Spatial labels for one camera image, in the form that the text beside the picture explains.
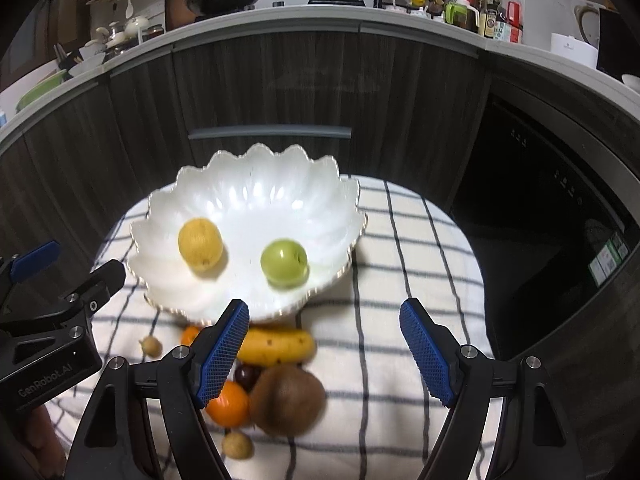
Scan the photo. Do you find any grey drawer handle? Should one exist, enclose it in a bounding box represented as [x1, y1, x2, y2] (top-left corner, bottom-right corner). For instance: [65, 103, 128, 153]
[188, 126, 353, 141]

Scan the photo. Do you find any brown kiwi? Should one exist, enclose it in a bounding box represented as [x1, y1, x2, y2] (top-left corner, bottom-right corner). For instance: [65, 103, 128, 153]
[249, 364, 326, 437]

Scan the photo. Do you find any black dishwasher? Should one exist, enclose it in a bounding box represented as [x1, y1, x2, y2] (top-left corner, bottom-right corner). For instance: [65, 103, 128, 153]
[447, 85, 632, 358]

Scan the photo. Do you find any green plum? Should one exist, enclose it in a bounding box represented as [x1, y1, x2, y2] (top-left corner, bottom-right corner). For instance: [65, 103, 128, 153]
[260, 239, 309, 288]

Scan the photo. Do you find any dark purple plum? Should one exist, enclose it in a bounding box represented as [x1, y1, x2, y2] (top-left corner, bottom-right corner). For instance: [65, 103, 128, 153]
[234, 364, 262, 391]

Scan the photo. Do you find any person's left hand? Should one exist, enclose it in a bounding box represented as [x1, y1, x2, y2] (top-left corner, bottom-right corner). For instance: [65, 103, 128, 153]
[20, 404, 67, 476]

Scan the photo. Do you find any dark sauce bottle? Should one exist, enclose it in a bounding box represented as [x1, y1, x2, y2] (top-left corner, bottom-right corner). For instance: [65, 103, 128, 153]
[484, 0, 503, 38]

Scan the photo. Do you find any white scalloped bowl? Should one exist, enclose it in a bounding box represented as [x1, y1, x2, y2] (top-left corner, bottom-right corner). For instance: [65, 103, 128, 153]
[129, 143, 368, 325]

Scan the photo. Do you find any dark wood kitchen cabinet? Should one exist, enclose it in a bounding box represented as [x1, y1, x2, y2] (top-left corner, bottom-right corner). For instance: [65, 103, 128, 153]
[0, 30, 493, 311]

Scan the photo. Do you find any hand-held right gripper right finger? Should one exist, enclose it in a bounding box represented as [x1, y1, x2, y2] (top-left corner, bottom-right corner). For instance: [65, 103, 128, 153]
[399, 298, 586, 480]

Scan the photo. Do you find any yellow mango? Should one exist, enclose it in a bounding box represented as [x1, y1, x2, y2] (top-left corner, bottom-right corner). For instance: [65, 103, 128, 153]
[235, 327, 317, 367]

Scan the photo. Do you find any red labelled bottle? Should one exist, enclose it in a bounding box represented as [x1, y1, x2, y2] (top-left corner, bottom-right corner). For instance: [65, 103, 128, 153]
[501, 0, 524, 44]

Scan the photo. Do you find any white electric kettle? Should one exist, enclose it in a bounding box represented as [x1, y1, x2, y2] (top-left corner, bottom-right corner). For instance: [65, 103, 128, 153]
[570, 0, 608, 51]

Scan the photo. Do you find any yellow lemon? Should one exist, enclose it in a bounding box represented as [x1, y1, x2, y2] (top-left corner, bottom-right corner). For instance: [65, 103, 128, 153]
[178, 217, 224, 273]

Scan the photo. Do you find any white round container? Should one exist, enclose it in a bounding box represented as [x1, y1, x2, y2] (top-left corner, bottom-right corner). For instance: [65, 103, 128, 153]
[550, 32, 599, 69]

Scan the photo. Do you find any black checked white cloth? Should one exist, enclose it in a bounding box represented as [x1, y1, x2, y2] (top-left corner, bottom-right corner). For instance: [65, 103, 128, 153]
[30, 175, 506, 480]

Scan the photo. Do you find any green basin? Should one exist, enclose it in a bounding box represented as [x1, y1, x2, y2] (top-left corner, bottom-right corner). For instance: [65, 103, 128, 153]
[15, 70, 68, 113]

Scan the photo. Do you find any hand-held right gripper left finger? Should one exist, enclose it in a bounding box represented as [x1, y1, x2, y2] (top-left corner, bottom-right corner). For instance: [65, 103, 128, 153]
[65, 299, 251, 480]

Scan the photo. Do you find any green jug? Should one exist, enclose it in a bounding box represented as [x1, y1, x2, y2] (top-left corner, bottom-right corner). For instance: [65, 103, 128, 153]
[445, 0, 480, 31]

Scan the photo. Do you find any white lidded pot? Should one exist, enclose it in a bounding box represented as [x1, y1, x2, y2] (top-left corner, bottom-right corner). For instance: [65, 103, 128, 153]
[102, 22, 126, 50]

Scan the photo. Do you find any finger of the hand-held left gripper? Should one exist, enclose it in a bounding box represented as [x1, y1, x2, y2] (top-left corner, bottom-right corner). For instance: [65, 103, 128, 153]
[0, 259, 127, 336]
[0, 241, 62, 311]

